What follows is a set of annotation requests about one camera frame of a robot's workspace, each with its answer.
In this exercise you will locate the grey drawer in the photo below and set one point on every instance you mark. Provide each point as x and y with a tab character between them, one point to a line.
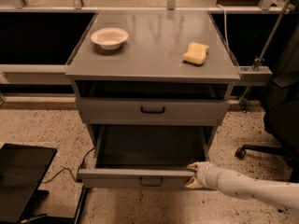
144	157
152	111

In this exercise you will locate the grey drawer cabinet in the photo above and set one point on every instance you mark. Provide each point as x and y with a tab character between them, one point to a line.
149	65

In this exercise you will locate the grey top drawer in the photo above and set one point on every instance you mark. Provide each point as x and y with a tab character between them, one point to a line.
152	111

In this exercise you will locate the metal diagonal rod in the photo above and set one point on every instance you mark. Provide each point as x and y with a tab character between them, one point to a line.
249	75

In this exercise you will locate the black office chair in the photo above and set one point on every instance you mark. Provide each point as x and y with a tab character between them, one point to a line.
281	103

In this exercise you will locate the yellow sponge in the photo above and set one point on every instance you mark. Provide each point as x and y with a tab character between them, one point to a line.
196	53

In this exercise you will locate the white bowl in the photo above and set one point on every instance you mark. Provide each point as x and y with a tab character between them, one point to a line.
109	38

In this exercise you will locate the metal frame rail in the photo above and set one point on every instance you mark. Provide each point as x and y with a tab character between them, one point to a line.
35	74

